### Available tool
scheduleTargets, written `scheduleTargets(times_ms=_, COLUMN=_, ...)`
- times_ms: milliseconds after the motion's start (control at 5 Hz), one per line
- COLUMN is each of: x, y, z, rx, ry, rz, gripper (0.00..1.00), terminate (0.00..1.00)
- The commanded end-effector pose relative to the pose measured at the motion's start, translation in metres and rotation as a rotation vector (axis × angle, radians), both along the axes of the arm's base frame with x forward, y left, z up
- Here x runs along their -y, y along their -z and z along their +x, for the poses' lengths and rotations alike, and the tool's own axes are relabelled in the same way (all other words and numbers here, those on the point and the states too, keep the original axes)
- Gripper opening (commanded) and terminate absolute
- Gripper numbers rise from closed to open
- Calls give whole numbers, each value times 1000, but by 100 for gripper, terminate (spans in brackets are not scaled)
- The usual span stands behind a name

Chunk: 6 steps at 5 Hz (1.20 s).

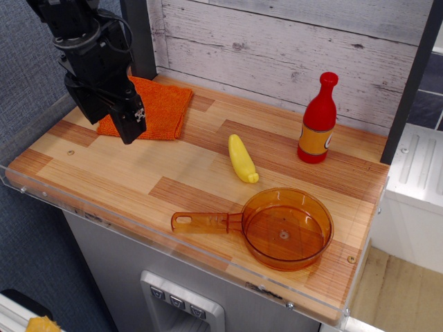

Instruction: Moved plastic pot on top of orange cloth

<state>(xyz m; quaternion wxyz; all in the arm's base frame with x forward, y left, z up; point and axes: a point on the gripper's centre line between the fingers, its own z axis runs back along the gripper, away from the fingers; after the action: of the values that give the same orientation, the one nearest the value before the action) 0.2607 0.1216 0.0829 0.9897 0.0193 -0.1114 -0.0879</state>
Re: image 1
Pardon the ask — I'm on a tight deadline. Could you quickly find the red and yellow toy bottle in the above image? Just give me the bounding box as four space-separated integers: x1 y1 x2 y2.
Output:
298 72 338 164

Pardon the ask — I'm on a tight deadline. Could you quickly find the orange knitted cloth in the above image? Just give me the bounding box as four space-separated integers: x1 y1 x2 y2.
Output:
96 75 194 141

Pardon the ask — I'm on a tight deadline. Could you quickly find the white toy sink unit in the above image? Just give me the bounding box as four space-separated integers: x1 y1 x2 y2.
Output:
370 124 442 273

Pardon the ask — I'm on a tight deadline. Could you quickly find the dark grey vertical post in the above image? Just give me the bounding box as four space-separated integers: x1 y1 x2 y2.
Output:
380 0 442 165

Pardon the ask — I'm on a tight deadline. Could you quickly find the yellow object at bottom left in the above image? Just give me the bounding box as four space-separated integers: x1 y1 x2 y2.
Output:
25 316 62 332

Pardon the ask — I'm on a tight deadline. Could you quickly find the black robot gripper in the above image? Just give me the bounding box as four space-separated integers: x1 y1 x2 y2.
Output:
53 9 147 145

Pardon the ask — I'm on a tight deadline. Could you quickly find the transparent orange plastic pot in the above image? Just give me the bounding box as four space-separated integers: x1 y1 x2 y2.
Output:
171 187 334 271

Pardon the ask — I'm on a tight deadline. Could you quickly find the grey dispenser panel with buttons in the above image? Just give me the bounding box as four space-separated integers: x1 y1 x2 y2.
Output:
140 270 226 331

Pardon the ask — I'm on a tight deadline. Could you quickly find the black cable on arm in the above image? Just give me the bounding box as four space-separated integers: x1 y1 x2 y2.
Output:
96 13 134 55

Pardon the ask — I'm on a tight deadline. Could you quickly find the yellow plastic banana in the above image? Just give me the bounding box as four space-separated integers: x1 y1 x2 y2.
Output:
228 134 259 183

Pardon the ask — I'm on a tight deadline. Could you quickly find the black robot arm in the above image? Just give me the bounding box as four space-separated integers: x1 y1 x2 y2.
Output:
28 1 146 145

